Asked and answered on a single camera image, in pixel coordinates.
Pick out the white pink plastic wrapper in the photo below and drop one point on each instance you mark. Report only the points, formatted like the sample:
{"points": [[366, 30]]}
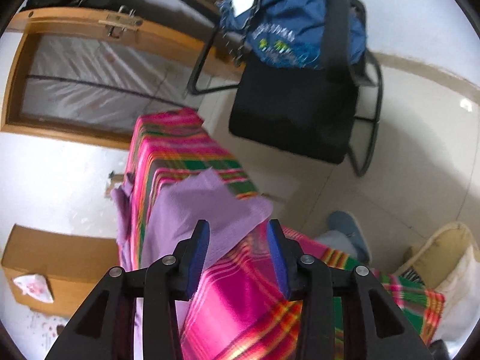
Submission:
{"points": [[33, 288]]}

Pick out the person's blue slipper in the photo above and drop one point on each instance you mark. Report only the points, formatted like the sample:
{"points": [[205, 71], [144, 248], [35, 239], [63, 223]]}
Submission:
{"points": [[348, 228]]}

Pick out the person's leg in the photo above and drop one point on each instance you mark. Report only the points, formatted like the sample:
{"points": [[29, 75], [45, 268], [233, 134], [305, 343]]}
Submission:
{"points": [[333, 243]]}

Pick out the door frame with plastic curtain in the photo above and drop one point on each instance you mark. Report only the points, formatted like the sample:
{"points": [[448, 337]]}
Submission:
{"points": [[75, 90]]}

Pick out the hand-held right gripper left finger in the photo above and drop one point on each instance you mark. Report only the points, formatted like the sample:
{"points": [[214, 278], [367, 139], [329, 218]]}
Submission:
{"points": [[198, 260]]}

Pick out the large cardboard box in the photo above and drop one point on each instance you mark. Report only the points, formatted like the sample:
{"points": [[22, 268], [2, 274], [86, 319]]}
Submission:
{"points": [[63, 255]]}

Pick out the purple fleece pants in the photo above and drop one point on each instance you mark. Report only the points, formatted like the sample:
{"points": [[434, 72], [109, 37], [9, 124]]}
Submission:
{"points": [[198, 210]]}

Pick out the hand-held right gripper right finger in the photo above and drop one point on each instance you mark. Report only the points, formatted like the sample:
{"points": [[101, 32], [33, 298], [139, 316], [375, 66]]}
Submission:
{"points": [[275, 260]]}

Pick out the wooden door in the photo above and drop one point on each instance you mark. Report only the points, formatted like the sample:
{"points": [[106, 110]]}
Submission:
{"points": [[168, 41]]}

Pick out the blue denim bag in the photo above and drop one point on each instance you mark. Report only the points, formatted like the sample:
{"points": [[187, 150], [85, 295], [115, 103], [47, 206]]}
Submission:
{"points": [[296, 15]]}

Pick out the cream tote bag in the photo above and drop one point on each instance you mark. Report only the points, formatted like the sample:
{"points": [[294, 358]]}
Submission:
{"points": [[450, 270]]}

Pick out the pink plaid tablecloth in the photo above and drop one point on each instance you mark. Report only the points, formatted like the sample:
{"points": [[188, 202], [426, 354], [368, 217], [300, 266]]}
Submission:
{"points": [[240, 296]]}

